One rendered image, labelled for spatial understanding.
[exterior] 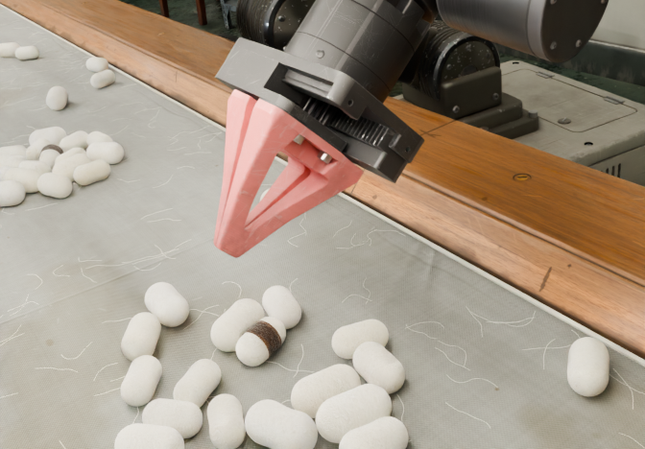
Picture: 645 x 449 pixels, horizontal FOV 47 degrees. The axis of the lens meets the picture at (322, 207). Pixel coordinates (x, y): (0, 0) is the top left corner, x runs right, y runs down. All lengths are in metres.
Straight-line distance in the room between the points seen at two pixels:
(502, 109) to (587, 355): 0.90
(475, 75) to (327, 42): 0.87
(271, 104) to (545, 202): 0.21
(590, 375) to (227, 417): 0.17
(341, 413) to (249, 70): 0.17
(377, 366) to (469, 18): 0.17
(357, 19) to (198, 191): 0.29
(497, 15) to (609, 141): 0.92
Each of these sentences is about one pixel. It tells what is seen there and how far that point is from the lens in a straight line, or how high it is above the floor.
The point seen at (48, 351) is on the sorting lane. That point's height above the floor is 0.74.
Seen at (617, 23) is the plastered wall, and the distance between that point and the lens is 2.78.
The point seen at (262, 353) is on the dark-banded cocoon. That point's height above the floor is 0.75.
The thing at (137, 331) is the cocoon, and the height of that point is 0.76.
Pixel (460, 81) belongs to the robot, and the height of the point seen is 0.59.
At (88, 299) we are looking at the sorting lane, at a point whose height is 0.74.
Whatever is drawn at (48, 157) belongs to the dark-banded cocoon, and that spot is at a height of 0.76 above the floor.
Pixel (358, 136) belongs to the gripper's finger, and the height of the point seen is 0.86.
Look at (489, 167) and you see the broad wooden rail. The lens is 0.54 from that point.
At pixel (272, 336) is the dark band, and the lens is 0.42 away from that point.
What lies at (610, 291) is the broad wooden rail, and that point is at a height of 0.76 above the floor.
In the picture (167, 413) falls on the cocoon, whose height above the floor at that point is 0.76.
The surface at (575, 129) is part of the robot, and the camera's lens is 1.29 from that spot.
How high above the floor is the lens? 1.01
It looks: 29 degrees down
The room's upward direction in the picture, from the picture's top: 9 degrees counter-clockwise
